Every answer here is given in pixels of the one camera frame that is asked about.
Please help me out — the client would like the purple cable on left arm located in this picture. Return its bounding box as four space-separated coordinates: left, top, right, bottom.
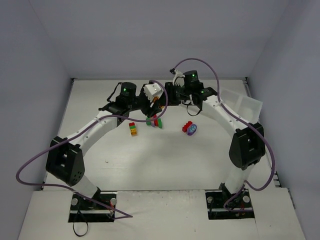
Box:
15 79 168 220

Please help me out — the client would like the green lego brick in cluster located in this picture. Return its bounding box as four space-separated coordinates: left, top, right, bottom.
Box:
157 118 163 129

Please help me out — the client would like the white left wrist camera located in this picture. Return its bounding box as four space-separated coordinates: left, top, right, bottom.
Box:
143 83 163 102

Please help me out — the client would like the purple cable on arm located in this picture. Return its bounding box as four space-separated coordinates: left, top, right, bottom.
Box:
15 79 168 220
169 58 276 211

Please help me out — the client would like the clear plastic divided tray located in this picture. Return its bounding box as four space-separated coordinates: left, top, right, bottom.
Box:
219 88 263 124

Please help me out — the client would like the purple paw print lego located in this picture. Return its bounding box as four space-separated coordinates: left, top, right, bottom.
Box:
186 123 198 136

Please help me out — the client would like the red lego brick by paw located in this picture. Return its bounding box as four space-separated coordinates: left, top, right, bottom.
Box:
181 121 193 133

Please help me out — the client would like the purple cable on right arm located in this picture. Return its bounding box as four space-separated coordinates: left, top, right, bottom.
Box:
169 58 276 211

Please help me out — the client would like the black cable loop at front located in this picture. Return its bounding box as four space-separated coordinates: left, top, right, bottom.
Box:
72 209 89 238

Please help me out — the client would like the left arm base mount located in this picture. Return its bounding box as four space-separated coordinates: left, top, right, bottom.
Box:
68 194 115 223

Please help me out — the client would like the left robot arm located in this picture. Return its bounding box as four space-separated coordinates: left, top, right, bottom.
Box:
45 81 169 200

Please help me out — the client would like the red half-round lego brick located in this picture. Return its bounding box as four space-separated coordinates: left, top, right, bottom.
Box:
152 114 159 127

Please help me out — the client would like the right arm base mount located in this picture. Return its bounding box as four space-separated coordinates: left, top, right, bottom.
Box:
205 188 255 220

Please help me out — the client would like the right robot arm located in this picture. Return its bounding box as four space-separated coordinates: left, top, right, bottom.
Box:
165 70 266 195

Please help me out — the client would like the green half-round lego brick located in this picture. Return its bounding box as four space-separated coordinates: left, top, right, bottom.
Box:
146 117 152 126

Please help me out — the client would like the purple butterfly lego brick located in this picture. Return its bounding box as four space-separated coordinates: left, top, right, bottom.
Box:
150 117 155 127

